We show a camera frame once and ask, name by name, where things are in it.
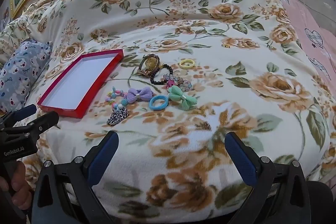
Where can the person's left hand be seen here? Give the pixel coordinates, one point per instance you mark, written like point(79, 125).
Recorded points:
point(21, 187)

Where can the pink hair clip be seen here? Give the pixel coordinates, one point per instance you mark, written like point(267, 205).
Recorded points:
point(170, 82)

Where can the gold wrist watch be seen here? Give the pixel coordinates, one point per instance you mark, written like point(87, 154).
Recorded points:
point(148, 63)

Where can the red jewelry box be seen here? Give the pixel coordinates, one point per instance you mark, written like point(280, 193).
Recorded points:
point(78, 79)

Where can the purple bow hair clip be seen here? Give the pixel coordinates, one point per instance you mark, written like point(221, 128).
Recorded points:
point(144, 94)

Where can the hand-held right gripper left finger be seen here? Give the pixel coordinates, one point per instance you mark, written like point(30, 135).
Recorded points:
point(102, 158)

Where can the floral rose blanket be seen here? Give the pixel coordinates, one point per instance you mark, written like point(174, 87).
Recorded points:
point(183, 29)

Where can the green bow hair clip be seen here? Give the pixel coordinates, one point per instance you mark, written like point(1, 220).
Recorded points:
point(183, 102)

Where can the pink heart print sheet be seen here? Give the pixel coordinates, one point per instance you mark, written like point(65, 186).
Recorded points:
point(309, 19)

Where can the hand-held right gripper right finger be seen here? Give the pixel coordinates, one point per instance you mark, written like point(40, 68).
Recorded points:
point(241, 158)

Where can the grey bear print pillow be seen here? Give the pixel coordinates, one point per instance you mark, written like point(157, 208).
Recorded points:
point(21, 69)

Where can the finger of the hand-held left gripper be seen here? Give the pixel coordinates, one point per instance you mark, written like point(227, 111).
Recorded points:
point(26, 110)
point(46, 121)

